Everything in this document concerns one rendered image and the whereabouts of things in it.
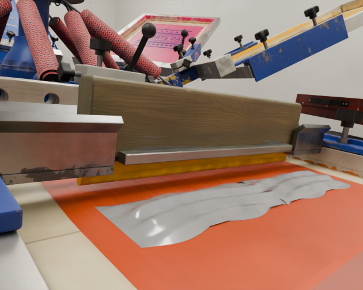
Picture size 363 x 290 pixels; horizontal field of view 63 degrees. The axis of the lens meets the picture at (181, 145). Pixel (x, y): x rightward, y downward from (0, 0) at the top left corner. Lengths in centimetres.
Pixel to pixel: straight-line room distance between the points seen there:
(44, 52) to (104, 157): 53
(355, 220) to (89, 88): 28
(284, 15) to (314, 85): 66
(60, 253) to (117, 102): 13
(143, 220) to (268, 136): 27
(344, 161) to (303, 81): 204
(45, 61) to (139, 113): 48
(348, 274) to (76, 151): 21
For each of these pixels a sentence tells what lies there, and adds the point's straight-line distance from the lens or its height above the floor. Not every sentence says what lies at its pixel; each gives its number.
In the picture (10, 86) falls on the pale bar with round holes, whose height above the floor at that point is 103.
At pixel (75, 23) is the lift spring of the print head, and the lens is 94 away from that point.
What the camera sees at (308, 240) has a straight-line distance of 27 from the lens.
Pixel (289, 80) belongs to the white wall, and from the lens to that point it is 264.
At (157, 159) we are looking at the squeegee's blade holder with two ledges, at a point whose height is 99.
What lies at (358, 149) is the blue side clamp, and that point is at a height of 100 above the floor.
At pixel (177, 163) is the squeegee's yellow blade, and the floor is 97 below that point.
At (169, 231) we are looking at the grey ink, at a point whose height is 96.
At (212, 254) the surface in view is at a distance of 21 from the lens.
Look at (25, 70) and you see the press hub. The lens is 104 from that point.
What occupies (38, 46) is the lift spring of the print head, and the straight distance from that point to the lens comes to 78.
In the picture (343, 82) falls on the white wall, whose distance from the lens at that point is 246.
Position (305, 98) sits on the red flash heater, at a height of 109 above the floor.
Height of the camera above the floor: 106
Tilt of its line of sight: 11 degrees down
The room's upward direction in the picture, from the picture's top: 8 degrees clockwise
